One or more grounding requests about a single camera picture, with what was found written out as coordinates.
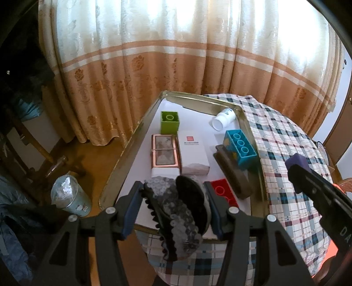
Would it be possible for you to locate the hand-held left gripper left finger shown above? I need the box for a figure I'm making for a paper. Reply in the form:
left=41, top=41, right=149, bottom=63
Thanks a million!
left=33, top=180, right=145, bottom=286

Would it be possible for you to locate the brown wooden frame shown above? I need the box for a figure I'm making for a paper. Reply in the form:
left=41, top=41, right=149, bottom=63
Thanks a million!
left=322, top=92, right=352, bottom=176

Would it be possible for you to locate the teal toy brick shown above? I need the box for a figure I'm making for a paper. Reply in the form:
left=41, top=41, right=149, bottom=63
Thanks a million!
left=224, top=129, right=258, bottom=169

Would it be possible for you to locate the dark grey jacket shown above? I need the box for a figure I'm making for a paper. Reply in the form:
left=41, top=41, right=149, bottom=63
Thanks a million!
left=0, top=176, right=64, bottom=286

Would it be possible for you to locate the purple block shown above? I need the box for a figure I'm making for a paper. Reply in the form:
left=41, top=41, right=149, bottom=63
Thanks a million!
left=285, top=153, right=308, bottom=172

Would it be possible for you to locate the white pill bottle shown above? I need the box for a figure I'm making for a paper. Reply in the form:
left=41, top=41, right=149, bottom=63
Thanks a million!
left=212, top=108, right=236, bottom=131

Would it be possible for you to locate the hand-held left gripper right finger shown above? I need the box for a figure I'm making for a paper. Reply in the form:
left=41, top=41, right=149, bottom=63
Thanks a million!
left=203, top=181, right=315, bottom=286

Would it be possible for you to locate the dark wooden block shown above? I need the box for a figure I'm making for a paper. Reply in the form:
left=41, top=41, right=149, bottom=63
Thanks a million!
left=214, top=144, right=253, bottom=199

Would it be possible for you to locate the red toy brick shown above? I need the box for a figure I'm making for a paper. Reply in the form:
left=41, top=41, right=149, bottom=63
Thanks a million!
left=210, top=179, right=239, bottom=207

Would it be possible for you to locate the checked tablecloth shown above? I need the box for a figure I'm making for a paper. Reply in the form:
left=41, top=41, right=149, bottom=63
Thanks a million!
left=137, top=93, right=334, bottom=286

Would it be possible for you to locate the black hair claw clip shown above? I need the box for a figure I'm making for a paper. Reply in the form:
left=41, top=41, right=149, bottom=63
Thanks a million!
left=141, top=174, right=212, bottom=261

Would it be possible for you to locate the white and pink carton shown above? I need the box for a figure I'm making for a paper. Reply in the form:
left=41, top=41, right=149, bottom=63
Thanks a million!
left=177, top=130, right=211, bottom=176

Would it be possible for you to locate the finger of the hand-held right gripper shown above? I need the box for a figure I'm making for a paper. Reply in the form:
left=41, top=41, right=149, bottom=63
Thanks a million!
left=302, top=165, right=344, bottom=201
left=287, top=164, right=344, bottom=218

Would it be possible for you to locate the rose gold box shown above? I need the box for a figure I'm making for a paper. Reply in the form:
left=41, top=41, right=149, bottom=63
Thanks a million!
left=151, top=134, right=182, bottom=178

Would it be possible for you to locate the white paper liner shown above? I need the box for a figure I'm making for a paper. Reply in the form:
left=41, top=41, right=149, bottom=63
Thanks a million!
left=121, top=100, right=264, bottom=237

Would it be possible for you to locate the green toy brick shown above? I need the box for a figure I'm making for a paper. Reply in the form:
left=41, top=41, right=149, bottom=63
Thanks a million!
left=161, top=111, right=180, bottom=135

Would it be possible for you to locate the teal cloth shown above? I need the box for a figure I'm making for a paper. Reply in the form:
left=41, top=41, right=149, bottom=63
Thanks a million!
left=16, top=102, right=42, bottom=121

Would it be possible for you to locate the gold metal tray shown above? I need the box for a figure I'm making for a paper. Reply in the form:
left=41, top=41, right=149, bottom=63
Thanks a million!
left=98, top=91, right=269, bottom=242

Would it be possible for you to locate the round decorated plate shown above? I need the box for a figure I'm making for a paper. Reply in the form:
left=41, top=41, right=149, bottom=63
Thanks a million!
left=316, top=141, right=330, bottom=165

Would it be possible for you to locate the metal trash can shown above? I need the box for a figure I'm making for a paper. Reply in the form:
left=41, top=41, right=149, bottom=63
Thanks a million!
left=51, top=174, right=92, bottom=214

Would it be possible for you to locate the cream and orange curtain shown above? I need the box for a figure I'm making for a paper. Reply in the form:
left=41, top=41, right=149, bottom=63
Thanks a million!
left=38, top=0, right=347, bottom=146

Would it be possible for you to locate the wooden chair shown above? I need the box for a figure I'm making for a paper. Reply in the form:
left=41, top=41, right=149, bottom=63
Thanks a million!
left=0, top=104, right=86, bottom=193

